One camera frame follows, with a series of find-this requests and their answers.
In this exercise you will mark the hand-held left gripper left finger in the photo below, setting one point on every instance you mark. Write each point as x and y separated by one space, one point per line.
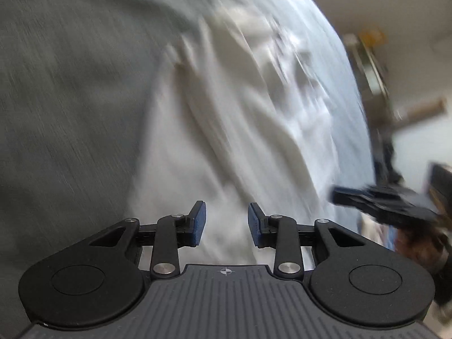
199 224

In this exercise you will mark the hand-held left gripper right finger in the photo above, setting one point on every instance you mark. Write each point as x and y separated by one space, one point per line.
253 224

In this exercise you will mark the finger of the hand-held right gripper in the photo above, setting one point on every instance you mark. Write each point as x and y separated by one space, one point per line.
349 196

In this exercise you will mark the white shirt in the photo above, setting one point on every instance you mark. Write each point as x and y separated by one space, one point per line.
212 148

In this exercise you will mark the person's right hand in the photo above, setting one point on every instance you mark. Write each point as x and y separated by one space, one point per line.
418 243

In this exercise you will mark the white rack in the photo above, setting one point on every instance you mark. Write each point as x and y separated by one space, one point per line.
370 67

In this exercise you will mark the yellow box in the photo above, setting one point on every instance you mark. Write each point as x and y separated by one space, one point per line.
372 38

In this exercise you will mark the grey bed blanket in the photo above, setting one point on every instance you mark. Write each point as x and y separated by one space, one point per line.
70 95

